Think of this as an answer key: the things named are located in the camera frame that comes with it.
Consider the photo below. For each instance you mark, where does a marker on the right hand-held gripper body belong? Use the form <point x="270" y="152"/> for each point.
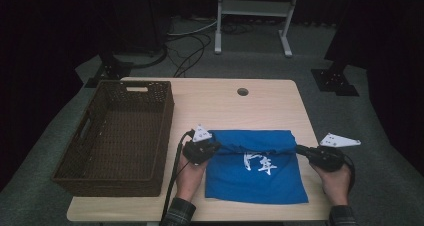
<point x="328" y="159"/>

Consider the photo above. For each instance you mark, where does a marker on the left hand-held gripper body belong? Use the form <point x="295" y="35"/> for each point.
<point x="198" y="151"/>

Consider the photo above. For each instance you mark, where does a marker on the blue printed t-shirt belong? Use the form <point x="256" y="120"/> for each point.
<point x="253" y="186"/>

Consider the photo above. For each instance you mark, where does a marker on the brown wicker basket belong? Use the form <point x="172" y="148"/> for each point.
<point x="123" y="142"/>

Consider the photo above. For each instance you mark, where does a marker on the person's right hand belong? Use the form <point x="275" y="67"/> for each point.
<point x="336" y="186"/>

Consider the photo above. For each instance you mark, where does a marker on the person's left hand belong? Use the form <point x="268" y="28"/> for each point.
<point x="190" y="181"/>

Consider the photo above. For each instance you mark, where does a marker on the black stand base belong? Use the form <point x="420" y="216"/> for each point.
<point x="111" y="69"/>
<point x="333" y="81"/>

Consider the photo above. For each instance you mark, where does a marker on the white metal stand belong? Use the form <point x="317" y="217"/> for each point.
<point x="253" y="7"/>

